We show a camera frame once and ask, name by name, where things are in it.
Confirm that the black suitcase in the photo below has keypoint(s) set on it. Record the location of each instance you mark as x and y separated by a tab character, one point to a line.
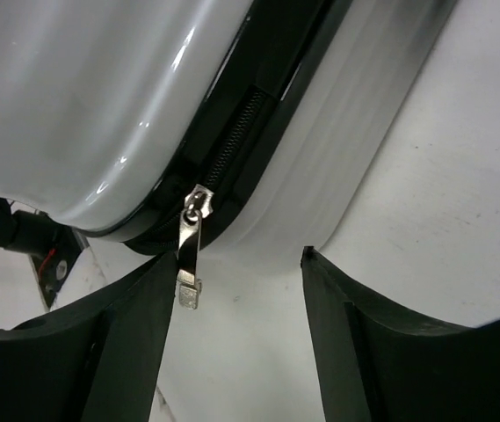
238	128

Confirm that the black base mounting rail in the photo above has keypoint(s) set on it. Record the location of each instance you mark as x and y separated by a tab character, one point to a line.
53	248

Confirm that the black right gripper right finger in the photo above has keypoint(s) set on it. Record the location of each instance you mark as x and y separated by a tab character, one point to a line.
377	360

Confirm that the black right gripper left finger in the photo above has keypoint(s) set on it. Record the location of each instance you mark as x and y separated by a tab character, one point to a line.
96	359

